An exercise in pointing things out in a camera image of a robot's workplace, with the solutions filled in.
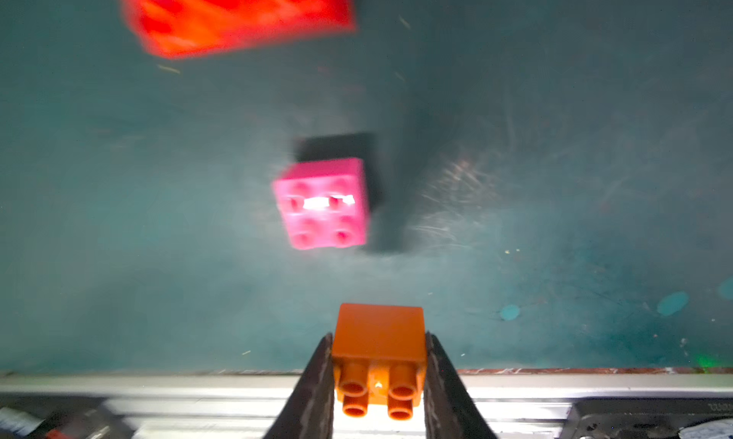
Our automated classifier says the green table mat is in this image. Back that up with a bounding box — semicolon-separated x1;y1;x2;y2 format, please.
1;0;732;374

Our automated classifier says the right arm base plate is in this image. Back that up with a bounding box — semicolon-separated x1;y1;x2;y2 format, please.
559;398;732;439

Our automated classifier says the long red brick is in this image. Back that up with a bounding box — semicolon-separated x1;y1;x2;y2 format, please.
119;0;356;59

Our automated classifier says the orange brick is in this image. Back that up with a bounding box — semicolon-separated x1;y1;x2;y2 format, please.
331;303;428;421

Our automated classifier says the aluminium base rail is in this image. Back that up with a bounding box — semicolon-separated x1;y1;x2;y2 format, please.
1;370;732;438

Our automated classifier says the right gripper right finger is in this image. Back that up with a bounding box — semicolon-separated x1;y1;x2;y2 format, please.
423;332;497;439

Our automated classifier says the pink brick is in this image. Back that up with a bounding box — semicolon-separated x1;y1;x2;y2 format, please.
272;158;370;250

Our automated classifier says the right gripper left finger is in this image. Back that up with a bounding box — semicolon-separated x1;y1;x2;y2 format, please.
263;333;335;439

